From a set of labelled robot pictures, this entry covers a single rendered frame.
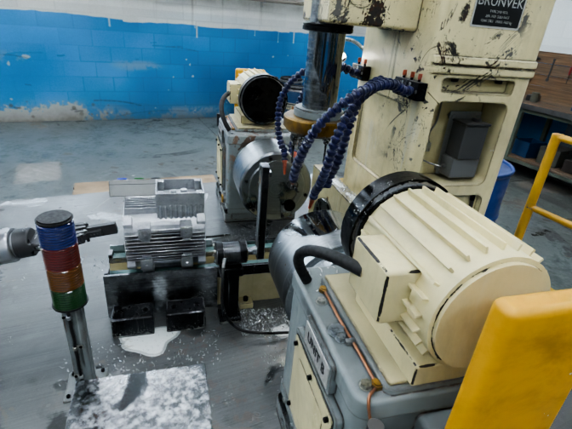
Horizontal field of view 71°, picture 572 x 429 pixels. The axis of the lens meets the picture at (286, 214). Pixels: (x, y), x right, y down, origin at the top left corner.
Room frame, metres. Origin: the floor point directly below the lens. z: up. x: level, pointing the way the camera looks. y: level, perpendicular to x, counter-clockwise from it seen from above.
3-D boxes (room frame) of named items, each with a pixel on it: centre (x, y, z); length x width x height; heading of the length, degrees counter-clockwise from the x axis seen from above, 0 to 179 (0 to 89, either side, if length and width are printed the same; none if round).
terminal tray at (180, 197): (0.97, 0.28, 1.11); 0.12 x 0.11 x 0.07; 108
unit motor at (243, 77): (1.66, 0.20, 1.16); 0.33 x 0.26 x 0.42; 17
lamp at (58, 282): (0.61, 0.40, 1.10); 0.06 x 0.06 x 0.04
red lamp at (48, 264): (0.61, 0.40, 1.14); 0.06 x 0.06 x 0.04
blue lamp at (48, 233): (0.61, 0.40, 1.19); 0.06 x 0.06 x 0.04
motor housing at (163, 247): (0.95, 0.32, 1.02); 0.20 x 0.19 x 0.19; 108
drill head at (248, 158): (1.40, 0.08, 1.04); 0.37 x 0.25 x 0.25; 17
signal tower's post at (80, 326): (0.61, 0.40, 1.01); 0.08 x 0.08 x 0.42; 17
